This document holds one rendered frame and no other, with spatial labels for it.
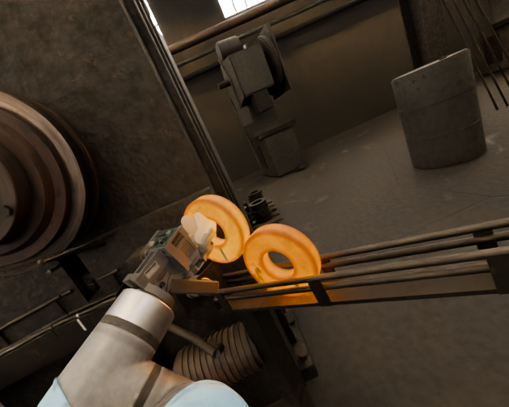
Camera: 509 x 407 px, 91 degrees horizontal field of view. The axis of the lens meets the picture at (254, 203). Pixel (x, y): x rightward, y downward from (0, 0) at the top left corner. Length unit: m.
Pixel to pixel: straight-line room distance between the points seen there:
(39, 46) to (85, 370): 0.83
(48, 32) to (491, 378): 1.64
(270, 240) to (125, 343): 0.27
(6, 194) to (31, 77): 0.37
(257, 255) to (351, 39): 7.58
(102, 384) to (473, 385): 1.05
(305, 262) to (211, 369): 0.39
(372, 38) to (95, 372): 8.13
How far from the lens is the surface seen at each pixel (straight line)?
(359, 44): 7.98
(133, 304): 0.41
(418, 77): 2.69
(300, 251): 0.47
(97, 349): 0.41
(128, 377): 0.40
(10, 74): 1.02
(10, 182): 0.74
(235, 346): 0.71
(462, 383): 1.18
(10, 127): 0.81
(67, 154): 0.77
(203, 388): 0.26
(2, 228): 0.78
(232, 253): 0.55
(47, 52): 0.98
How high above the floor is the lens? 0.97
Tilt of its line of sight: 15 degrees down
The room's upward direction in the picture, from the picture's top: 24 degrees counter-clockwise
